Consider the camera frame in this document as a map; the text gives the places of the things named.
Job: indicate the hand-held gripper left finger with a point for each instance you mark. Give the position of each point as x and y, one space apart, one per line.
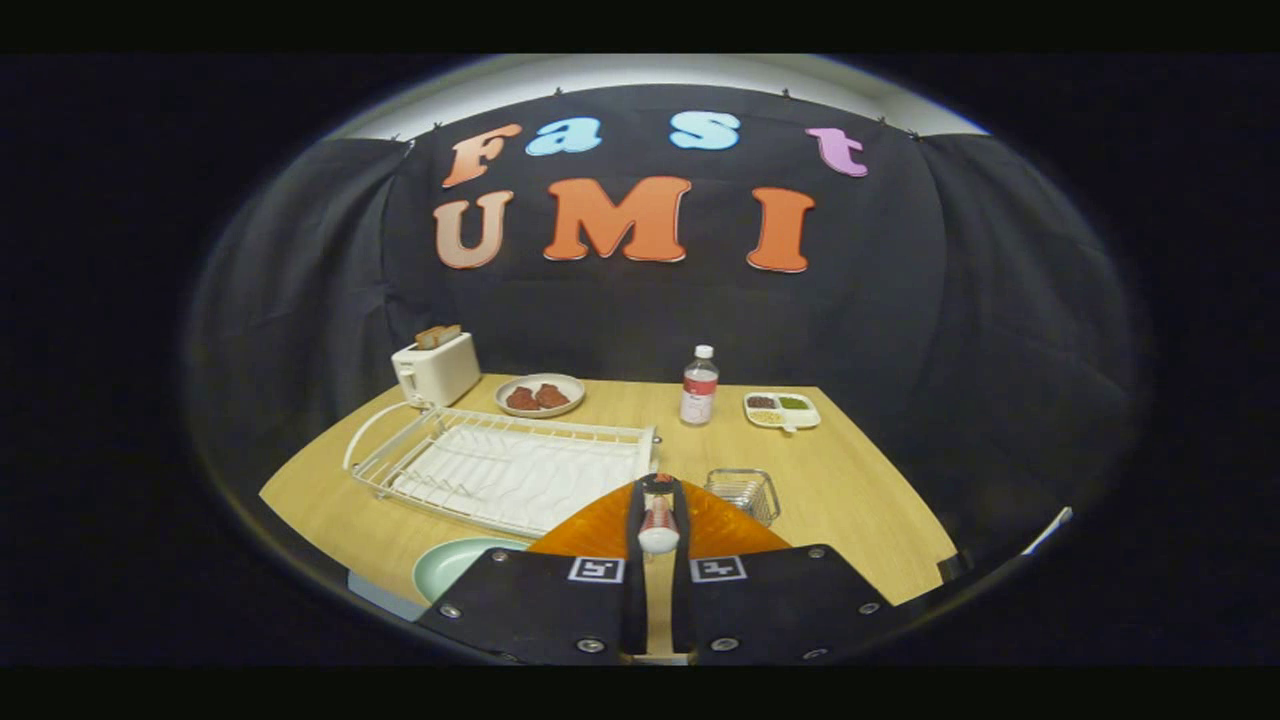
635 590

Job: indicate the brown meat piece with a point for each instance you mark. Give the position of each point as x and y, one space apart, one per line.
552 396
521 399

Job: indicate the cream toaster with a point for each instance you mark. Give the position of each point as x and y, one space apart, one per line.
440 372

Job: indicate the white dish rack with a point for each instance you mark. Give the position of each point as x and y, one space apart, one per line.
500 475

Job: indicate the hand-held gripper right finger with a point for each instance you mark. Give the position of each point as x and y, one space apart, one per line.
681 590

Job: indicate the beige plate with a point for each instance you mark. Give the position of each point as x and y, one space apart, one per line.
540 380

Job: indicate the toast slices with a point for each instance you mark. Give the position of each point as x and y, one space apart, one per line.
438 336

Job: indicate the clear water bottle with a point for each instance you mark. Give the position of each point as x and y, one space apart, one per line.
698 395

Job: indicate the black backdrop cloth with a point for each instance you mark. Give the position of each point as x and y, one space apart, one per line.
900 300

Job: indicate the light green plate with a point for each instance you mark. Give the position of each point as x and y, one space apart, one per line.
450 565

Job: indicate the white divided dish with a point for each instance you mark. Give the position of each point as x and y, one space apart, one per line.
805 415

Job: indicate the white and red spoon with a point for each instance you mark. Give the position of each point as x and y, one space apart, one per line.
659 535

